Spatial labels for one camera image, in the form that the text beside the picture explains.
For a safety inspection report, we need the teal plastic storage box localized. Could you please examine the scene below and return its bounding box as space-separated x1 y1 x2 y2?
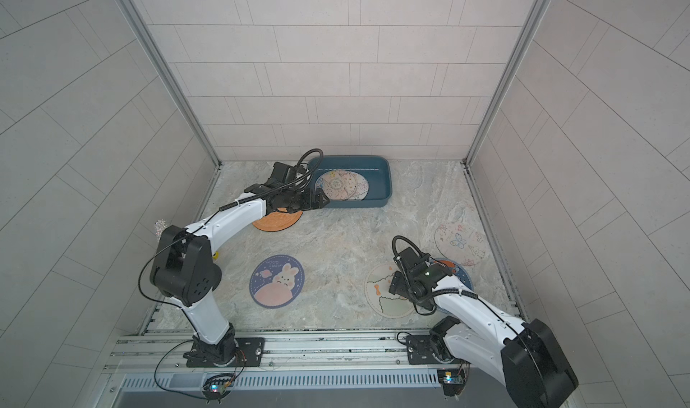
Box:
308 156 393 208

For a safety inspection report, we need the cream alpaca coaster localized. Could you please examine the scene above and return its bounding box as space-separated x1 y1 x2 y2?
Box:
364 264 413 319

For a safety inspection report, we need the glitter silver cylinder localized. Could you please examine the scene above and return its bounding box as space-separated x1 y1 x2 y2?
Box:
155 219 168 240

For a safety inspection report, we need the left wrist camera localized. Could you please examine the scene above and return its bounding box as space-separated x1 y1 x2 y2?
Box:
270 162 296 186

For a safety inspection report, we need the blue toast bear coaster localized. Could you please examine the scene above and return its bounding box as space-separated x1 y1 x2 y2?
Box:
438 260 474 291

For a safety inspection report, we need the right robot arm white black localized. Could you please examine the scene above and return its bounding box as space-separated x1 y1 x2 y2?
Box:
389 244 579 407

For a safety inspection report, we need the pink unicorn coaster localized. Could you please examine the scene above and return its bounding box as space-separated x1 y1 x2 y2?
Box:
350 173 369 201

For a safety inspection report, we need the pink tulip flower coaster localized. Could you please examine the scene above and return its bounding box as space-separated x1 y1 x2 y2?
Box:
314 170 359 201

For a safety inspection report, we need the navy bunny planet coaster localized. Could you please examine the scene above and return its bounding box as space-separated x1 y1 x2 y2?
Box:
249 255 305 309

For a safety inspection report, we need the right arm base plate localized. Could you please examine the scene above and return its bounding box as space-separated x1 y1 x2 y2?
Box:
399 333 445 365

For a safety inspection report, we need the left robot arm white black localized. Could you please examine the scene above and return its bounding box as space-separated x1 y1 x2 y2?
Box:
149 184 330 368

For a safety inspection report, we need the aluminium frame rail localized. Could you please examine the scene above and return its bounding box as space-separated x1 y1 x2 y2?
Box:
101 326 562 393

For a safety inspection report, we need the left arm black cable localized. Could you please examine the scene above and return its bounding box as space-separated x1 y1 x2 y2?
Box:
236 147 325 207

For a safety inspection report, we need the controller board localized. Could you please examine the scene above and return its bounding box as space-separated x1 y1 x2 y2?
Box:
437 368 467 397
202 373 237 404

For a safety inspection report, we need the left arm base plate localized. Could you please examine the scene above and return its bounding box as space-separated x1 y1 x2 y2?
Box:
183 337 266 368

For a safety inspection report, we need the orange round coaster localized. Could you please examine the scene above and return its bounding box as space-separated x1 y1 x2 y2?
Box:
253 208 303 233

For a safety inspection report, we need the left controller board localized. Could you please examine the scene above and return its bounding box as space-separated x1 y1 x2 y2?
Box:
202 373 237 404

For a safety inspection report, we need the right controller board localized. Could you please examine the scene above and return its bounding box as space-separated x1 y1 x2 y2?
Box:
437 368 467 397

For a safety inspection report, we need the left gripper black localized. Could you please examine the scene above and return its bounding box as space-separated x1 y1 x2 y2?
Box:
281 187 332 213

